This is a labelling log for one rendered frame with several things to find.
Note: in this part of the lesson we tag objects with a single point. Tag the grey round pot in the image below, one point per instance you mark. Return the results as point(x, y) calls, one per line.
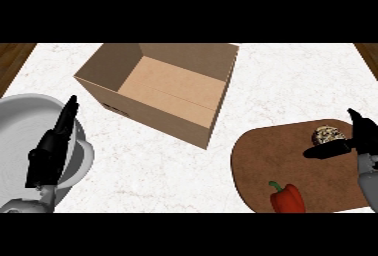
point(22, 133)

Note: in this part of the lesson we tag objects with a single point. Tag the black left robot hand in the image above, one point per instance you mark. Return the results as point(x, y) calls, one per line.
point(49, 153)

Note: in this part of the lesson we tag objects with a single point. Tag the red bell pepper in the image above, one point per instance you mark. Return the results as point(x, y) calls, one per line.
point(288, 200)

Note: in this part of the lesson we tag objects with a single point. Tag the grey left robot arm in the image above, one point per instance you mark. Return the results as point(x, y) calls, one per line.
point(29, 201)

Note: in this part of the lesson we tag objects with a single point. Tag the speckled cupcake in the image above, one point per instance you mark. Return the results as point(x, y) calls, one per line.
point(325, 134)

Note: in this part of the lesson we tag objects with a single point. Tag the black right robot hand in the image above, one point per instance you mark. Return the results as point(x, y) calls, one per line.
point(362, 133)

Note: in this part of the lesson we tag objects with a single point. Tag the brown wooden cutting board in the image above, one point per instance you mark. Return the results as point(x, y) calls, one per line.
point(280, 160)

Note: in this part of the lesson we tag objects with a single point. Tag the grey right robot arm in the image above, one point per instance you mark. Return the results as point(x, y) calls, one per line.
point(369, 180)

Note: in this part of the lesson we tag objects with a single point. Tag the open cardboard box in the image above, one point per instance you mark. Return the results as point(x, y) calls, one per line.
point(167, 83)

